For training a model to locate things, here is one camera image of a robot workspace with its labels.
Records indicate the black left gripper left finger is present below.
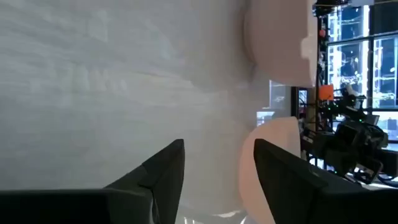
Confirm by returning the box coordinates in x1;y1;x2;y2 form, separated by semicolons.
102;139;186;224

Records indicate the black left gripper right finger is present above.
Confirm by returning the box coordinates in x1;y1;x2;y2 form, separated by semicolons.
253;139;329;224

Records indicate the orange tan bowl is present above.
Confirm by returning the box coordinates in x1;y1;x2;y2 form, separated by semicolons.
238;116;302;224

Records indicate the orange box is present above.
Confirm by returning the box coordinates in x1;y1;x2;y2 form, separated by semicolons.
318;84;335;101

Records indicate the white round object upper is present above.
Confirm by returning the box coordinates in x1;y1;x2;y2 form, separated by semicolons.
244;0;318;88

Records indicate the black metal table frame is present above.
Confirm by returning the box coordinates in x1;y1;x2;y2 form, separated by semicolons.
314;0;324;133

